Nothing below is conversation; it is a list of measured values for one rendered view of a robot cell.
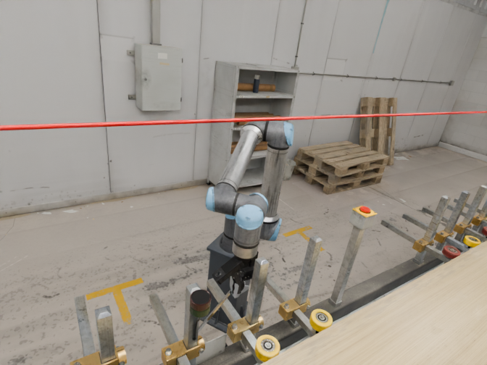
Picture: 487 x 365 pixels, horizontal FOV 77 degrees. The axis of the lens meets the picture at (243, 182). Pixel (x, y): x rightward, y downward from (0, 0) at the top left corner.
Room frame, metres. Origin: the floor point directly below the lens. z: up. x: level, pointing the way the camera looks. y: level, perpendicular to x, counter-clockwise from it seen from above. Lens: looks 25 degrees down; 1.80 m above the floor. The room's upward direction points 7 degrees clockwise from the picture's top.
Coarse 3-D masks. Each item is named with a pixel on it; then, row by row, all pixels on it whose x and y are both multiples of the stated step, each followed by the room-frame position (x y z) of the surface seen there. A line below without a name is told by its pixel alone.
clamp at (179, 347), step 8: (200, 336) 0.73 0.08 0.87; (176, 344) 0.69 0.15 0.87; (184, 344) 0.69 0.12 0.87; (200, 344) 0.70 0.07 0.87; (176, 352) 0.66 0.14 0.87; (184, 352) 0.66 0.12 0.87; (192, 352) 0.67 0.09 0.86; (200, 352) 0.69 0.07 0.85; (168, 360) 0.63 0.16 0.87; (176, 360) 0.64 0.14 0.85
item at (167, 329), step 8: (152, 296) 0.88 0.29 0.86; (152, 304) 0.85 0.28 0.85; (160, 304) 0.85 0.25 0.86; (160, 312) 0.81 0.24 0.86; (160, 320) 0.78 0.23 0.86; (168, 320) 0.78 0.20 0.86; (168, 328) 0.75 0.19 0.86; (168, 336) 0.72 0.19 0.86; (176, 336) 0.72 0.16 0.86; (168, 344) 0.71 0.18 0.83; (184, 360) 0.64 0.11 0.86
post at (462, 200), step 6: (462, 192) 1.71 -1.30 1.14; (468, 192) 1.70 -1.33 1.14; (462, 198) 1.70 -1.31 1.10; (456, 204) 1.71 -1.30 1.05; (462, 204) 1.68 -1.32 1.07; (456, 210) 1.70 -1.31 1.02; (456, 216) 1.69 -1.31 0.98; (450, 222) 1.70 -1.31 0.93; (456, 222) 1.70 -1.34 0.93; (450, 228) 1.69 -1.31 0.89; (438, 246) 1.70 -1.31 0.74
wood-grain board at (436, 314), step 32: (480, 256) 1.40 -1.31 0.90; (416, 288) 1.08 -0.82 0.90; (448, 288) 1.11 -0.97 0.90; (480, 288) 1.14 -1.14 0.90; (352, 320) 0.85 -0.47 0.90; (384, 320) 0.87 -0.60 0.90; (416, 320) 0.89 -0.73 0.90; (448, 320) 0.91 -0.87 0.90; (480, 320) 0.94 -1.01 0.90; (288, 352) 0.69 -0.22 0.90; (320, 352) 0.70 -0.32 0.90; (352, 352) 0.72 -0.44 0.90; (384, 352) 0.73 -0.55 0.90; (416, 352) 0.75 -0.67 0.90; (448, 352) 0.77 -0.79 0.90; (480, 352) 0.78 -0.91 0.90
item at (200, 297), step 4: (196, 292) 0.67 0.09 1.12; (200, 292) 0.68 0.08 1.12; (204, 292) 0.68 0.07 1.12; (192, 296) 0.65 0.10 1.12; (196, 296) 0.66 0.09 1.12; (200, 296) 0.66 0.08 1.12; (204, 296) 0.66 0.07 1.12; (208, 296) 0.66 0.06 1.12; (192, 300) 0.64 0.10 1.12; (196, 300) 0.64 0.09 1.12; (200, 300) 0.65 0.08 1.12; (204, 300) 0.65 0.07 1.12; (208, 300) 0.65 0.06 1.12; (200, 304) 0.63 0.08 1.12; (196, 320) 0.67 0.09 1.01; (196, 324) 0.67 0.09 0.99
